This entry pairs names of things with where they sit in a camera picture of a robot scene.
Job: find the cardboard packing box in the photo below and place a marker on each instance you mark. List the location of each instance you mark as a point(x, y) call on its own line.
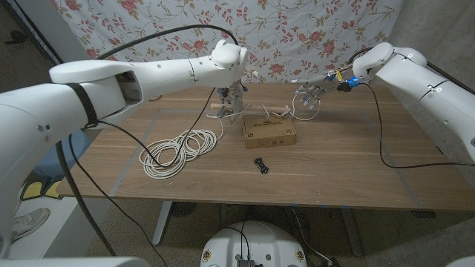
point(267, 130)

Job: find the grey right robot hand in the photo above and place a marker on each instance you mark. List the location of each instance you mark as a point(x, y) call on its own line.
point(314, 89)

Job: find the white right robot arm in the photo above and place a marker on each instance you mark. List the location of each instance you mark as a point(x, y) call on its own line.
point(423, 85)

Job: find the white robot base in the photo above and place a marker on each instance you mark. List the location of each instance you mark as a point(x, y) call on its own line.
point(252, 244)

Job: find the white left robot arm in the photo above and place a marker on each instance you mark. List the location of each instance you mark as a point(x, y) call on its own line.
point(111, 96)

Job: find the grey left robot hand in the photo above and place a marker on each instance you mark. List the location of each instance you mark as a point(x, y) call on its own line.
point(232, 97)

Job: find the blue padded chair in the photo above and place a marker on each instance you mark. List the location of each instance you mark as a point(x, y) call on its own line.
point(55, 163)

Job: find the floral backdrop cloth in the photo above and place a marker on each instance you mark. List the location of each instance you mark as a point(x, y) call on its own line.
point(297, 29)

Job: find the grey sneaker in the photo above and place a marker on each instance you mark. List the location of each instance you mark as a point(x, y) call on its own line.
point(27, 222)

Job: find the white robot torso edge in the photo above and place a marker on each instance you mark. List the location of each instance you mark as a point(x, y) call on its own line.
point(74, 262)

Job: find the small black connector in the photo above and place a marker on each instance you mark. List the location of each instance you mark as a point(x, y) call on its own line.
point(261, 165)

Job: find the white table leg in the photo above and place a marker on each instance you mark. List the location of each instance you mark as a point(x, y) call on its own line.
point(352, 233)
point(162, 222)

